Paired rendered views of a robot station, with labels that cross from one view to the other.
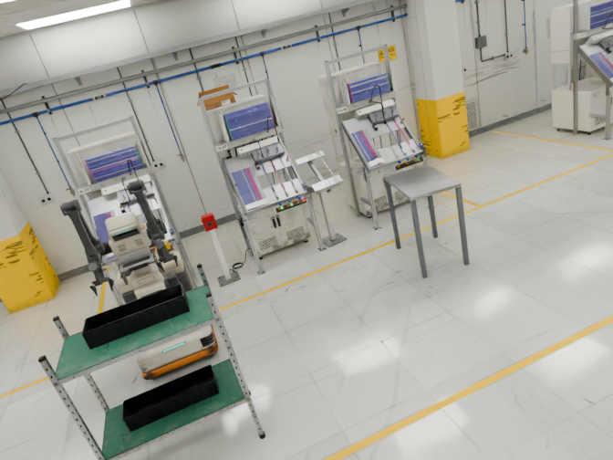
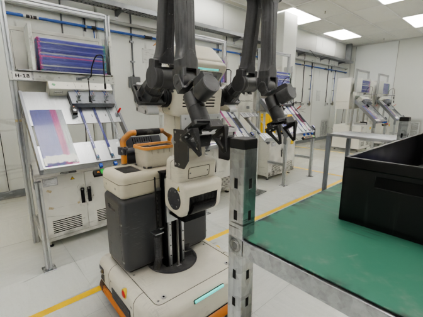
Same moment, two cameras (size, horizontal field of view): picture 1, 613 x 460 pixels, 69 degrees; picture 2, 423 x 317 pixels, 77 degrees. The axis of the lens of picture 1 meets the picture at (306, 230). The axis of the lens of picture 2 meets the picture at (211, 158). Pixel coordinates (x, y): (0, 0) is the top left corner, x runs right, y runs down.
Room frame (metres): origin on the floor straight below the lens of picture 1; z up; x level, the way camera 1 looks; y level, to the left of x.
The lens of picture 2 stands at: (2.06, 1.78, 1.15)
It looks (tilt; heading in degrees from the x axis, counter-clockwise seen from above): 12 degrees down; 332
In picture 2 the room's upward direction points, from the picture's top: straight up
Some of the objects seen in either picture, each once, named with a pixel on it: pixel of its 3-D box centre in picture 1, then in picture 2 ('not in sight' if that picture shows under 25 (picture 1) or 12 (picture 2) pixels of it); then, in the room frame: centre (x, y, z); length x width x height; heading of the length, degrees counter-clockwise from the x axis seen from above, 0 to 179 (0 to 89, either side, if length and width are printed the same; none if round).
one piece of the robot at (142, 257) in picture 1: (139, 265); (203, 139); (3.10, 1.27, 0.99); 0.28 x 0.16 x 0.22; 103
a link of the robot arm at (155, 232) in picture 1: (147, 212); (268, 39); (2.99, 1.02, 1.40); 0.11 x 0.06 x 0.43; 104
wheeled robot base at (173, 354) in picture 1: (175, 334); (172, 277); (3.38, 1.34, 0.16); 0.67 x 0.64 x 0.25; 13
